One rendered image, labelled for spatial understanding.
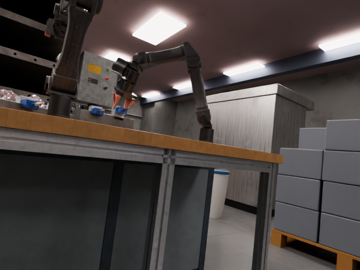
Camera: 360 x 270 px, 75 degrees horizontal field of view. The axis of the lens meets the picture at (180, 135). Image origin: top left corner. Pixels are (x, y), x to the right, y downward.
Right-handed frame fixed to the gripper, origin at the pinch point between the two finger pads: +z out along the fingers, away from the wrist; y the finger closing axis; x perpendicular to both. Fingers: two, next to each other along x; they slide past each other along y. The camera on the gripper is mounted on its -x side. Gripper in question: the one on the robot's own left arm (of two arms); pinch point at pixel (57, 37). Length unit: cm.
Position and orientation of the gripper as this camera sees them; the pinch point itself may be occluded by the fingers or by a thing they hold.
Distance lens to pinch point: 126.6
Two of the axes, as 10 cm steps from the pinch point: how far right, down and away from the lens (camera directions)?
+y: -8.0, -1.4, -5.8
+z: -5.9, 0.2, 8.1
